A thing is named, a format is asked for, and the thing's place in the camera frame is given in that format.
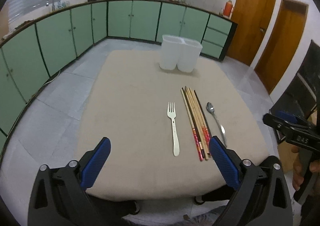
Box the person's right hand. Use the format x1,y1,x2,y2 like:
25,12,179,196
292,146,319,191

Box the bamboo chopstick red band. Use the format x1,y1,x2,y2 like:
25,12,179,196
188,88,210,160

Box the plain wooden chopstick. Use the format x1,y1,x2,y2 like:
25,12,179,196
181,88,203,162

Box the light bamboo chopstick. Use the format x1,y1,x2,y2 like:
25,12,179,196
190,89,210,156

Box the silver metal spoon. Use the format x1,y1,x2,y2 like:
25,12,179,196
206,102,227,146

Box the orange thermos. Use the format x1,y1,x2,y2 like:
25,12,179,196
222,0,234,18

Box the white twin utensil holder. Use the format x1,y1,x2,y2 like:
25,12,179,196
159,35,203,73

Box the white plastic fork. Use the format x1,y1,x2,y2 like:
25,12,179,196
167,102,180,157

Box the red patterned bamboo chopstick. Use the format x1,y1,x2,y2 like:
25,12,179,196
185,86,209,160

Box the green lower kitchen cabinets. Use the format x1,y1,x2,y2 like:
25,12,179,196
1,0,237,141

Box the brown wooden door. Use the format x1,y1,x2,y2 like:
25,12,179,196
227,0,276,66
254,0,309,93

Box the chrome sink faucet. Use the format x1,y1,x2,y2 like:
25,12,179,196
46,0,55,12

